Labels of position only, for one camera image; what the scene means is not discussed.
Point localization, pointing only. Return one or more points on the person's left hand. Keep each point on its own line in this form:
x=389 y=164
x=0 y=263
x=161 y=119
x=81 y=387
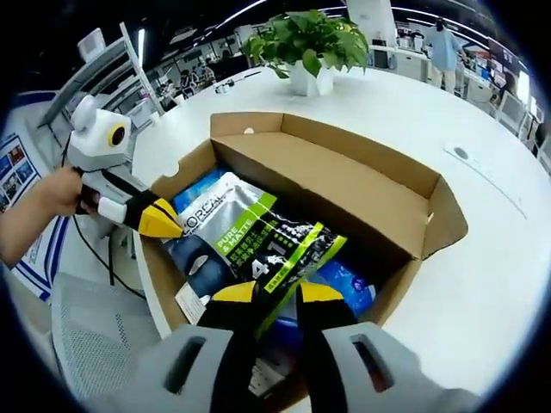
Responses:
x=64 y=193

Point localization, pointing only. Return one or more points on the small black white tool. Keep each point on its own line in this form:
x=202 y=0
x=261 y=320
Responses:
x=221 y=88

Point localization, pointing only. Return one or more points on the green potted plant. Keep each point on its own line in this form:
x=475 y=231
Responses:
x=310 y=34

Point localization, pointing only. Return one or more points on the grey mesh office chair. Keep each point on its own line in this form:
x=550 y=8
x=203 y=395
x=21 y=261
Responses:
x=94 y=335

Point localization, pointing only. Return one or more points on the dark blue packet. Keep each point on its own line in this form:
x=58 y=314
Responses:
x=206 y=275

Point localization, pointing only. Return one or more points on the white mesh office chair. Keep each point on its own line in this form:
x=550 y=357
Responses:
x=514 y=109

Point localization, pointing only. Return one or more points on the white box device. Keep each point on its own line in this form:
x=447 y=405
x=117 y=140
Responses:
x=92 y=43

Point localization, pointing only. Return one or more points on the white desk socket panel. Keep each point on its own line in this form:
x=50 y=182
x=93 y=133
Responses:
x=460 y=152

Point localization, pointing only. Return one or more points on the blue tissue pack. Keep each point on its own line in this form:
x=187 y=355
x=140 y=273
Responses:
x=344 y=279

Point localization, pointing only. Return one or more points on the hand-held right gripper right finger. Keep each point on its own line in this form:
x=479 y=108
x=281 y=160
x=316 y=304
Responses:
x=344 y=365

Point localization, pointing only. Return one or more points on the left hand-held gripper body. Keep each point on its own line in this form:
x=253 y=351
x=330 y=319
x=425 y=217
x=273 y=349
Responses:
x=97 y=137

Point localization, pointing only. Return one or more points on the brown cardboard shoe box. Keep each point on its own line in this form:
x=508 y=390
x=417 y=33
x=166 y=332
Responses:
x=344 y=172

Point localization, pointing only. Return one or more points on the light blue wet wipes packet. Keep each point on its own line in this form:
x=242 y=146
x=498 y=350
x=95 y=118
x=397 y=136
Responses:
x=196 y=193

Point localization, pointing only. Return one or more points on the silver green black pouch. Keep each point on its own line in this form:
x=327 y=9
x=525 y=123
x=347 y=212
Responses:
x=241 y=219

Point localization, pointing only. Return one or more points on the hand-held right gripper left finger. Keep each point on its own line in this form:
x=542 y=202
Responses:
x=206 y=365

